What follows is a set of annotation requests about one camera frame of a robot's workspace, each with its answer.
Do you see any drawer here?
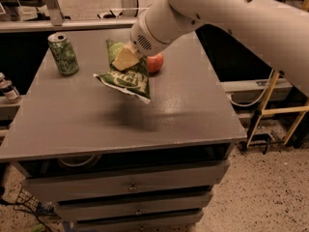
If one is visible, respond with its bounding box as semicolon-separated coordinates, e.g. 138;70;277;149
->
74;210;203;232
22;160;230;202
56;191;212;221

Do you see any yellow metal cart frame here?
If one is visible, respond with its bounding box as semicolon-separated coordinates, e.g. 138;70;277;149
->
238;71;309;154

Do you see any bottom drawer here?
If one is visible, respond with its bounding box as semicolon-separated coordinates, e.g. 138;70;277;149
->
74;210;203;232

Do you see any white cable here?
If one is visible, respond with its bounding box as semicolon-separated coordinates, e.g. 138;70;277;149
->
227;69;275;108

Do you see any green soda can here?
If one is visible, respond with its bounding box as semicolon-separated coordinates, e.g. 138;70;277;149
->
47;32;79;75

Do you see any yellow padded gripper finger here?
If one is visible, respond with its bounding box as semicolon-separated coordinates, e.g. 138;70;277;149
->
113;43;141;72

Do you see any middle drawer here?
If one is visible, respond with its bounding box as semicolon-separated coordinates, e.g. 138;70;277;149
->
56;191;212;221

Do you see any grey drawer cabinet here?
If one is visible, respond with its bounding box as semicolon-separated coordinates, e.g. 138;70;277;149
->
0;25;247;232

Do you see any green jalapeno chip bag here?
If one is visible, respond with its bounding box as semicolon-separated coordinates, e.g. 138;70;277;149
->
94;39;151;104

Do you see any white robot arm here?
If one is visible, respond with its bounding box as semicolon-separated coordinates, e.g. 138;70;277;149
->
113;0;309;96

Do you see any top drawer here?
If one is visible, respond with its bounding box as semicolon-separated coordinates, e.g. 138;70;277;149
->
22;160;230;202

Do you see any black wire basket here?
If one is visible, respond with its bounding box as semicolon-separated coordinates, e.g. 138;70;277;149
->
14;188;54;216

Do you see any small brown bottle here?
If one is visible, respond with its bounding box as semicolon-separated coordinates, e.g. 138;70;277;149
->
0;72;21;103

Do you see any metal railing frame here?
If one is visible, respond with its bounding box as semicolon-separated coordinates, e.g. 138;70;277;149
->
0;0;137;33

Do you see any red apple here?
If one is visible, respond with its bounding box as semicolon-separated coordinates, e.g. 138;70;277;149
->
147;53;164;73

